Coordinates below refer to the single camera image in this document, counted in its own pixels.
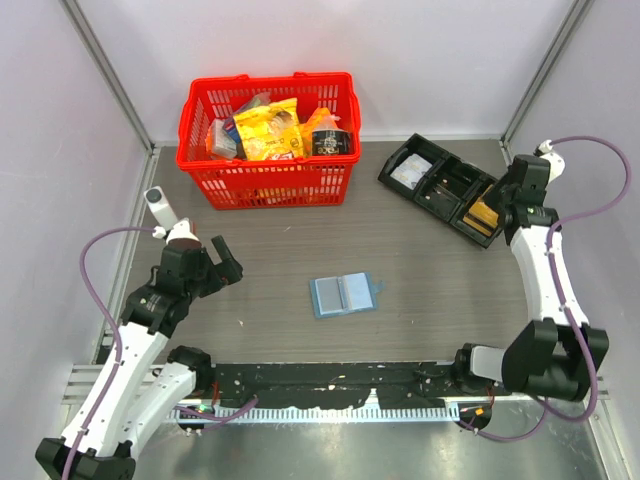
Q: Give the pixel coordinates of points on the red plastic shopping basket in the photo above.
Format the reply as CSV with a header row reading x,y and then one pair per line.
x,y
240,184

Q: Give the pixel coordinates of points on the white bottle grey cap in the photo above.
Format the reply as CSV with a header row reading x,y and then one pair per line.
x,y
160,208

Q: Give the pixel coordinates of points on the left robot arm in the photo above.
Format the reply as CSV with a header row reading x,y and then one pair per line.
x,y
116,419

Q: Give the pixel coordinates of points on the gold cards stack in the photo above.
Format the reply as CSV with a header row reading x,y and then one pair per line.
x,y
482,218

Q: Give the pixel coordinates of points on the white cards stack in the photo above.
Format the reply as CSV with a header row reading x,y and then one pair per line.
x,y
411,170

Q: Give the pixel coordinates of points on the black round tin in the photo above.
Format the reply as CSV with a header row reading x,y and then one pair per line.
x,y
331,142

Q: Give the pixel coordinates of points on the black three-compartment tray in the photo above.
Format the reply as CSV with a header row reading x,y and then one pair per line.
x,y
448,190

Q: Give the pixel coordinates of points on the yellow chips bag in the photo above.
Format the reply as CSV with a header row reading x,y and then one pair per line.
x,y
270,132

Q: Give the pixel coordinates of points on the orange snack bag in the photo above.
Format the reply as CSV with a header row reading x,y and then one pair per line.
x,y
320,120

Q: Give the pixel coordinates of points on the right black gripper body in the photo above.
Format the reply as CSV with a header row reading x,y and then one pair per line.
x,y
508,188

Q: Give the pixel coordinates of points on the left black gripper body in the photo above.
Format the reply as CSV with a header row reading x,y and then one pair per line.
x,y
203,283

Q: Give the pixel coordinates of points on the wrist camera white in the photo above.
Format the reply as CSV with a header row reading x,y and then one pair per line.
x,y
183,229
546,151

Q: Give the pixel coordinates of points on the grey small box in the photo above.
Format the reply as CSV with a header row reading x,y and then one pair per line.
x,y
218,142

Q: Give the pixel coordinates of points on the blue card holder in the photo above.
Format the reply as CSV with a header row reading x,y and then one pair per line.
x,y
343,295

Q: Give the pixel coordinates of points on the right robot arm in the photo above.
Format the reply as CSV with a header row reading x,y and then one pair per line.
x,y
557,354

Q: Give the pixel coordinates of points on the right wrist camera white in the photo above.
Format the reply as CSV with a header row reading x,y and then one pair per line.
x,y
546,151

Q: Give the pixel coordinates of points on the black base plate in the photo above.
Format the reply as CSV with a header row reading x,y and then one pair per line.
x,y
337,386

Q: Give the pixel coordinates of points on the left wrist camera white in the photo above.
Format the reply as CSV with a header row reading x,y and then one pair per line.
x,y
183,229

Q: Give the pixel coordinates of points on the slotted cable duct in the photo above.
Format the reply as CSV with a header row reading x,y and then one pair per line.
x,y
370,413

